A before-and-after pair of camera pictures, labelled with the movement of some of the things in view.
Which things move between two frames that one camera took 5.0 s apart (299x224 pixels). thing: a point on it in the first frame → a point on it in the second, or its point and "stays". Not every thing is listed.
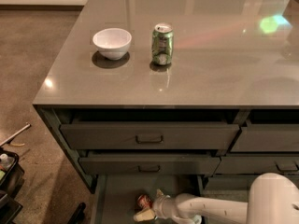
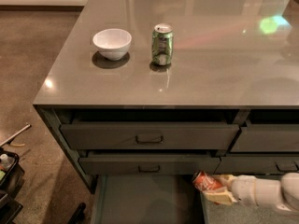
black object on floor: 78,217 stays
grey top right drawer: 267,138 stays
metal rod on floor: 21,131 stays
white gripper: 162,206 → 244,189
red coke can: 144,201 → 206,181
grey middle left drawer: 149,164 stays
